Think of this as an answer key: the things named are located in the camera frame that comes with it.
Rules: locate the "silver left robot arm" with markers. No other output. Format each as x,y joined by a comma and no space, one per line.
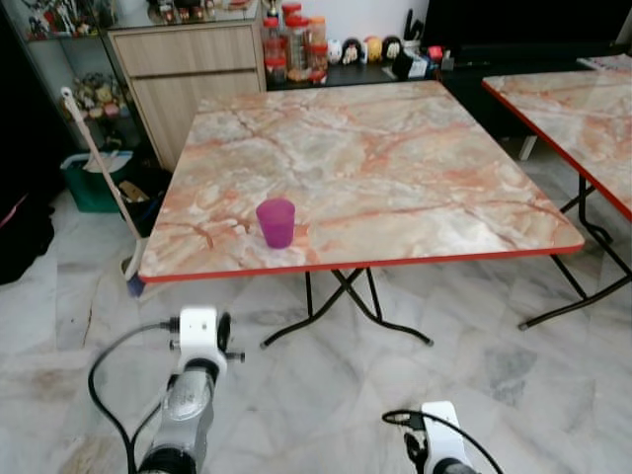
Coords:
186,415

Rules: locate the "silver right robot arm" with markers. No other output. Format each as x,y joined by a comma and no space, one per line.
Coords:
457,467

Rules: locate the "purple plastic cup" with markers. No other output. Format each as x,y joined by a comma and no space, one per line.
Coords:
276,225

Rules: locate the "small brown box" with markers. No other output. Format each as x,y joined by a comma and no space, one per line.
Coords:
133,192

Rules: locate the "green plastic bin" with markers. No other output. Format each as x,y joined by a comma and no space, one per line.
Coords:
87,188

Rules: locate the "black bag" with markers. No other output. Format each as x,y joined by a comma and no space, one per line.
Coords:
22,237

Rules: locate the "marble pattern folding table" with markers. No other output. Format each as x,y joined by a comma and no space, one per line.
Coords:
395,168
583,118

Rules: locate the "light wooden cabinet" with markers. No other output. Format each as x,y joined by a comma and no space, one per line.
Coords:
183,89

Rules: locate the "glass display shelf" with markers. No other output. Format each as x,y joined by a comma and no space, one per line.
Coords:
69,99

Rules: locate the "tall red lidded jar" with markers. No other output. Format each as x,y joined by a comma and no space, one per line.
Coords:
298,49

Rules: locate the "white figurine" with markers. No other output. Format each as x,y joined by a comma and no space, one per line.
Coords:
335,51

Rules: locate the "yellow figurine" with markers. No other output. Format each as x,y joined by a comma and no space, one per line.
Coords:
373,49

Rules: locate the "black and white box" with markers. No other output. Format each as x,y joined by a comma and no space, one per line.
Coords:
410,64

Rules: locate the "printed magazine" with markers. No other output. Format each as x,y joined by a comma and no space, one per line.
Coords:
607,63

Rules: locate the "black low console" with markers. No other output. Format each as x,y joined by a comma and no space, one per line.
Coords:
474,84

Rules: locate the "black television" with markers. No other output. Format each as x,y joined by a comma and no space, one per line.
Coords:
523,22

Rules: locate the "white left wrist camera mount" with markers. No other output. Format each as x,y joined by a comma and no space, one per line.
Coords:
197,336

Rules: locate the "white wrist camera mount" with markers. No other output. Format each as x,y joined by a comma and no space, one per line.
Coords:
197,336
442,434

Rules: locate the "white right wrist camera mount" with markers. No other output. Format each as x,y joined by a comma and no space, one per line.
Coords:
442,434

